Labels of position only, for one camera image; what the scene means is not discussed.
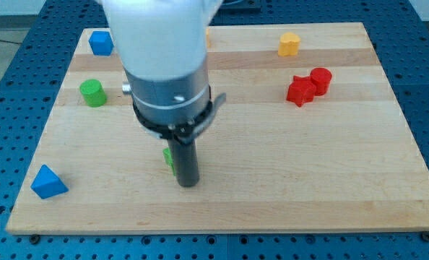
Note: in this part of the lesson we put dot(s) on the yellow heart block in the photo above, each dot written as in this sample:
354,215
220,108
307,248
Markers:
289,44

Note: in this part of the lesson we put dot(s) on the yellow block behind arm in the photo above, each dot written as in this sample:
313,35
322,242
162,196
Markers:
208,42

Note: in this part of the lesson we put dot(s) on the red star block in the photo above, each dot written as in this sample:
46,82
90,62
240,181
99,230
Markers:
301,91

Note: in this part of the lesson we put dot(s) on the red cylinder block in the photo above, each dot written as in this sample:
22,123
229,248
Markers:
321,78

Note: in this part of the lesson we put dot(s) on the green star block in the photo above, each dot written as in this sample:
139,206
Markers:
168,159

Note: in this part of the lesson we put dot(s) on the blue triangular prism block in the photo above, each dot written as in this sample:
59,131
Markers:
47,184

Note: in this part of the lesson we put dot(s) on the blue cube block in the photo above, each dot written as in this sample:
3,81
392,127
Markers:
101,43

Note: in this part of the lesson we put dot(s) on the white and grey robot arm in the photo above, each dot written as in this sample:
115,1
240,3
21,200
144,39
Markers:
163,49

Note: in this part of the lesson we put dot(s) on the light wooden board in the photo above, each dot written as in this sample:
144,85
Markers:
344,163

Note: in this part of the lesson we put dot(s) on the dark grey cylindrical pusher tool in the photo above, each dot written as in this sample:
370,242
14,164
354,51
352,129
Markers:
185,163

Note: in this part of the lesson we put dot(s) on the green cylinder block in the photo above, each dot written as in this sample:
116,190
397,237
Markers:
93,93

